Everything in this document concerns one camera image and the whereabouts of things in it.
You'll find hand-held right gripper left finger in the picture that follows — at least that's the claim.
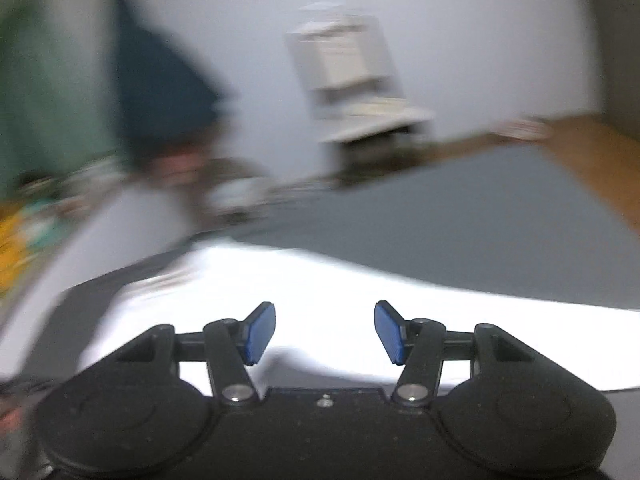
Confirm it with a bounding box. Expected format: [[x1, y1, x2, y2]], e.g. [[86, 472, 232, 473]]
[[115, 301, 277, 407]]

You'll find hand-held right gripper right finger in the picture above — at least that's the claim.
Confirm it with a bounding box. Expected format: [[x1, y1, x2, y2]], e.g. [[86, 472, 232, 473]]
[[374, 300, 535, 407]]

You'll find white t-shirt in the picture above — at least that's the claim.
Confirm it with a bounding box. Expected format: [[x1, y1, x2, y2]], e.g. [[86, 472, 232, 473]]
[[80, 242, 640, 393]]

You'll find white bucket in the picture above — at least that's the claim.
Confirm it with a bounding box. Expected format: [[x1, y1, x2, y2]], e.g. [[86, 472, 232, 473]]
[[220, 180, 261, 216]]

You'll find pink cloth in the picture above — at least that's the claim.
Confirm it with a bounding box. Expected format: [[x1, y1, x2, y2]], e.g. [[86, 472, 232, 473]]
[[160, 150, 206, 181]]

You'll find white and teal box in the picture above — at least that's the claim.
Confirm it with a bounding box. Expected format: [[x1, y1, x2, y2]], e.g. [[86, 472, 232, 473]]
[[25, 200, 66, 251]]

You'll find yellow bag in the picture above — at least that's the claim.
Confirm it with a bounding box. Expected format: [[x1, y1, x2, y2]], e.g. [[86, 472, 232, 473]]
[[0, 205, 31, 296]]

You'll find dark blue jacket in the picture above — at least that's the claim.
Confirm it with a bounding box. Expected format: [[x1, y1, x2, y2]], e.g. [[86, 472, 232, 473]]
[[107, 0, 236, 166]]

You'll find wooden chair, cream seat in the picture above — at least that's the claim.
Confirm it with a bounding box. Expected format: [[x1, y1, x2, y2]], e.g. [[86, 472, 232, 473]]
[[285, 2, 436, 181]]

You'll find green curtain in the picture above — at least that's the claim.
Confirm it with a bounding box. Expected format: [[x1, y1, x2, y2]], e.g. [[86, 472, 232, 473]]
[[0, 0, 121, 196]]

